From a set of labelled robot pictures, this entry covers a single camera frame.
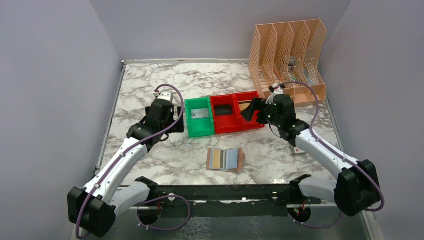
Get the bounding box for white small box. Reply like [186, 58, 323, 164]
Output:
[291, 147, 306, 156]

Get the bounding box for peach file organizer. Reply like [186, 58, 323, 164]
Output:
[248, 18, 327, 107]

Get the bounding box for green plastic bin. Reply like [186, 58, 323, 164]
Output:
[185, 97, 215, 138]

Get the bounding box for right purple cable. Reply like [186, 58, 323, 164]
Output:
[273, 81, 386, 230]

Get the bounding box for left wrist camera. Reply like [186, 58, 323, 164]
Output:
[153, 91, 174, 103]

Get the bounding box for gold cards stack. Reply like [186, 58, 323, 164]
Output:
[238, 101, 252, 112]

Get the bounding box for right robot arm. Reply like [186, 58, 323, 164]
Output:
[241, 94, 385, 217]

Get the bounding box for silver card in green bin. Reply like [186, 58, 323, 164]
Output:
[191, 108, 210, 120]

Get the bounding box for items in organizer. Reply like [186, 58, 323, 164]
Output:
[273, 54, 316, 95]

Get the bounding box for tan leather card holder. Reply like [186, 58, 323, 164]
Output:
[206, 148, 246, 172]

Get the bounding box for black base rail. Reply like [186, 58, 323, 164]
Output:
[136, 184, 321, 220]

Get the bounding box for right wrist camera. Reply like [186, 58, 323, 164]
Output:
[266, 83, 284, 105]

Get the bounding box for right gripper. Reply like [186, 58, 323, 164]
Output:
[240, 96, 283, 128]

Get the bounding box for black cards stack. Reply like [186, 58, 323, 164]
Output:
[214, 104, 233, 117]

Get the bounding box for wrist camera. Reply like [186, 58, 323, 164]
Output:
[153, 91, 174, 103]
[266, 83, 284, 105]

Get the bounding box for red plastic bin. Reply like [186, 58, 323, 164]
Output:
[234, 91, 265, 131]
[209, 94, 241, 135]

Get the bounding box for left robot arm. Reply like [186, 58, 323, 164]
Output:
[67, 97, 184, 240]

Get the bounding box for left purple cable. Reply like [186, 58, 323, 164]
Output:
[74, 83, 185, 240]

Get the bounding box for purple cable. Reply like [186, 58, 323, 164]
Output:
[273, 81, 386, 230]
[74, 83, 185, 240]

